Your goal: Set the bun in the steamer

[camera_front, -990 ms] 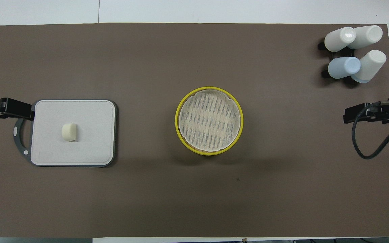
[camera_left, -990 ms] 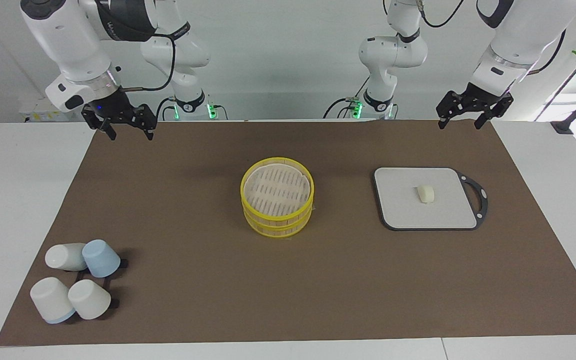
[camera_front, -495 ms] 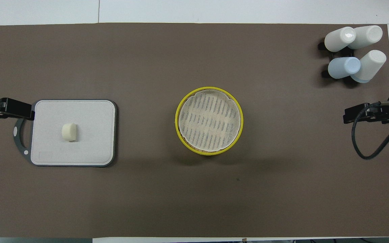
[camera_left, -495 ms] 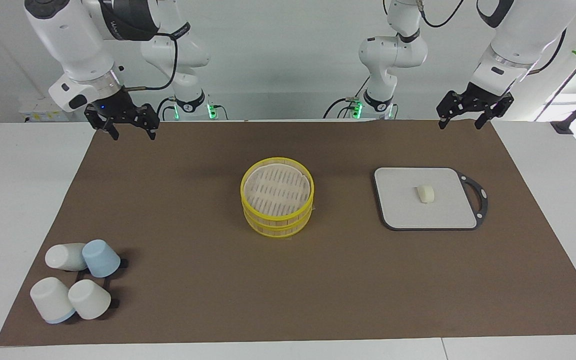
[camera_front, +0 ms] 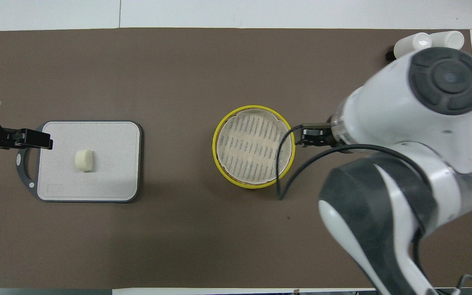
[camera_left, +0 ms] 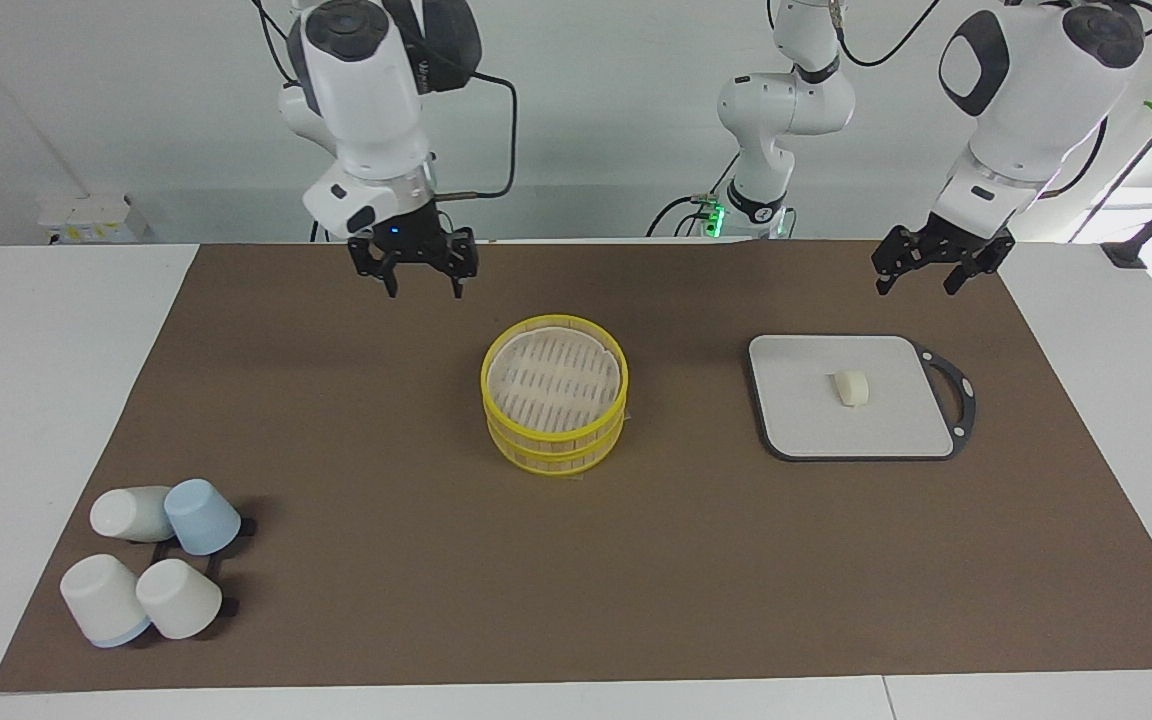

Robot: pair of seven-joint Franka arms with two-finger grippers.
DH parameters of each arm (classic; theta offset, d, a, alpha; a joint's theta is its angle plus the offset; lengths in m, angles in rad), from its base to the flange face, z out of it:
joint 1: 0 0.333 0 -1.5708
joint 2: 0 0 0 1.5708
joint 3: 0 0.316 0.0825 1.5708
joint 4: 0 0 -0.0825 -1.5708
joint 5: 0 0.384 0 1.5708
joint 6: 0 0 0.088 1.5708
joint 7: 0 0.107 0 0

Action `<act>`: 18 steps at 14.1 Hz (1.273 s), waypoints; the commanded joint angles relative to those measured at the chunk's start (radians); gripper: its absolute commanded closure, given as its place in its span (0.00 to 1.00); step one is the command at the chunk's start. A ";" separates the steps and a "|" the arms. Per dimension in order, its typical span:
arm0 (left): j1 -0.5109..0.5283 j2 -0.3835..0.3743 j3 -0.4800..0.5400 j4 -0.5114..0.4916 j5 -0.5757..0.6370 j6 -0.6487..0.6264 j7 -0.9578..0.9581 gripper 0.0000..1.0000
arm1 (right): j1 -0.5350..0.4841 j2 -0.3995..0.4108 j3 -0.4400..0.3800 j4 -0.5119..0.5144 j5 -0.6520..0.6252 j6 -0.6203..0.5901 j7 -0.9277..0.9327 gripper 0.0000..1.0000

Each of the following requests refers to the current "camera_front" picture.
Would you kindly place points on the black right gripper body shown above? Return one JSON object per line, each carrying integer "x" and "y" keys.
{"x": 329, "y": 135}

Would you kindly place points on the white steamed bun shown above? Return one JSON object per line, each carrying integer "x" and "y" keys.
{"x": 83, "y": 160}

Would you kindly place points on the yellow steamer basket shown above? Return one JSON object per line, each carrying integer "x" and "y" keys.
{"x": 252, "y": 147}

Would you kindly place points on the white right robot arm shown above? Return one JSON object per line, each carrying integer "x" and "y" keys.
{"x": 383, "y": 123}

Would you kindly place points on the yellow bamboo steamer base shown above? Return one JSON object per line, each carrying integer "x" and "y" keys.
{"x": 242, "y": 185}

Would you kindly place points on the grey cutting board dark rim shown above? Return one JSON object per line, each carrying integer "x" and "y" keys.
{"x": 105, "y": 164}

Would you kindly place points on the white plastic cup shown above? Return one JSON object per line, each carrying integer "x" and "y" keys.
{"x": 412, "y": 44}

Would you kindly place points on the brown table mat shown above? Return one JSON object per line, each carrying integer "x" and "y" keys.
{"x": 203, "y": 237}

